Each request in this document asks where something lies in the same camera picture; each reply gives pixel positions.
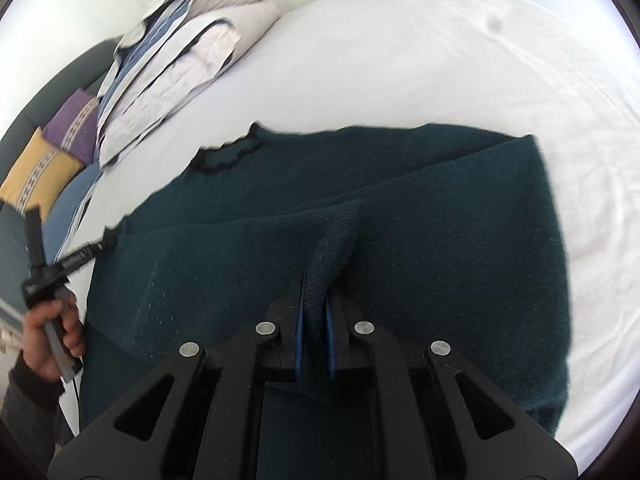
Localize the person's left forearm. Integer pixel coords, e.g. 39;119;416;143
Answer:
0;354;67;463

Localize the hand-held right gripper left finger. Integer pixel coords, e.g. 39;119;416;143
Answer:
47;273;307;480

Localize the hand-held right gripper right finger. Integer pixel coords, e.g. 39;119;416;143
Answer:
325;290;594;480

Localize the purple cushion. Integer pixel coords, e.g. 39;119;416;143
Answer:
42;87;104;166

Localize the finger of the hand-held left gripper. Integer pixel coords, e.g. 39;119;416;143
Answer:
100;226;127;255

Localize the dark green sweater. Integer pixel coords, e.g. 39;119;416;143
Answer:
80;121;574;480

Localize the blue pillow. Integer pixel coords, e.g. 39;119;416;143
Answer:
0;199;47;322
42;162;106;262

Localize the dark grey headboard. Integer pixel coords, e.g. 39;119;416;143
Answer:
0;37;124;147

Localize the white bed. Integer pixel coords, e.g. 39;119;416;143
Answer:
50;0;640;472

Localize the thin black cable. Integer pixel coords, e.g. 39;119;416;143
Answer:
72;374;82;437

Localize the folded grey blue duvet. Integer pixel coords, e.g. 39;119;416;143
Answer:
96;0;282;170

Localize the person's left hand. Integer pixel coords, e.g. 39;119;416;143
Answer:
22;292;86;382

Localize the yellow cushion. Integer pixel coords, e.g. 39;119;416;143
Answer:
0;127;84;222

